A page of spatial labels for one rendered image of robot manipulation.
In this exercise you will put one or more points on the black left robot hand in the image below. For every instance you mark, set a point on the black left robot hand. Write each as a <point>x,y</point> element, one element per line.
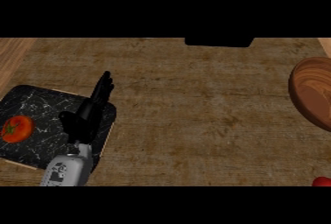
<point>86,119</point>

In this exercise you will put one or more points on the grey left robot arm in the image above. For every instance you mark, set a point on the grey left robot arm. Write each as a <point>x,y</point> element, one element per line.
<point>67,169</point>

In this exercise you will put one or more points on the brown wooden bowl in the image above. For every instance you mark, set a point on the brown wooden bowl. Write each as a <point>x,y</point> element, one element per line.
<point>313,92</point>

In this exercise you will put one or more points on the black marble cutting board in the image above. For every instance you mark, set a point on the black marble cutting board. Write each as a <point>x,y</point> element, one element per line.
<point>39,128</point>

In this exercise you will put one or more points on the red tomato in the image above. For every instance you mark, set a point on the red tomato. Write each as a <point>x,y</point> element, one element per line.
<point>16,129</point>

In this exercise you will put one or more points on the brown mottled placemat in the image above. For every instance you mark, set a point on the brown mottled placemat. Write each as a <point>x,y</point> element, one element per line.
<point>194,116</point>

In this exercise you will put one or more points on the black appliance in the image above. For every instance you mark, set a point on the black appliance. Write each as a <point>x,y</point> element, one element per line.
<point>219,42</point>

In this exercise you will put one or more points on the small red object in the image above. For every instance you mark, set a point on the small red object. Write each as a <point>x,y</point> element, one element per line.
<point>322,181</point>

